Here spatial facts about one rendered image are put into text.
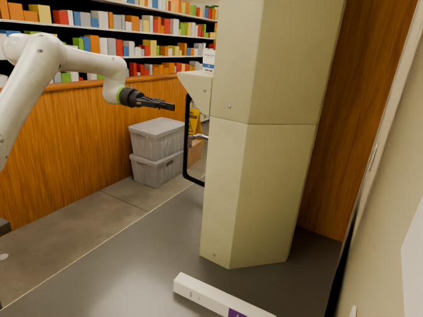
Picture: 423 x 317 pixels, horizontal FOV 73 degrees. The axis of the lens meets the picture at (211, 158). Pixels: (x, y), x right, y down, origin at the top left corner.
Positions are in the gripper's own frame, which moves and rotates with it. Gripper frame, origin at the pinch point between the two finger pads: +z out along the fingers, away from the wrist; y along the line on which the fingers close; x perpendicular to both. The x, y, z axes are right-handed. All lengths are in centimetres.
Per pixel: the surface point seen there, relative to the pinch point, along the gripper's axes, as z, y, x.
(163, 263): 37, -48, 36
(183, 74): 35, -38, -21
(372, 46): 76, -2, -32
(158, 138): -103, 119, 71
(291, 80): 62, -31, -22
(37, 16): -202, 67, -35
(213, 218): 48, -38, 20
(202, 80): 41, -38, -20
